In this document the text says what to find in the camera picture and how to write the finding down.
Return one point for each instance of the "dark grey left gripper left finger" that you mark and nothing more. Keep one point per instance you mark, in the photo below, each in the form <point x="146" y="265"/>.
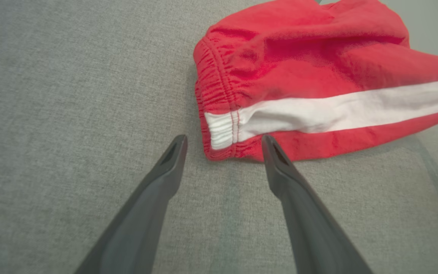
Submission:
<point x="139" y="220"/>

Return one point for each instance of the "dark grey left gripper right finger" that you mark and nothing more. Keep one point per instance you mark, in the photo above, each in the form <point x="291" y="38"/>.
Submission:
<point x="314" y="228"/>

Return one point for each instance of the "red shorts with white stripe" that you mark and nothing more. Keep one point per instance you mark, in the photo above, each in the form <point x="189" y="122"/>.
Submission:
<point x="299" y="57"/>

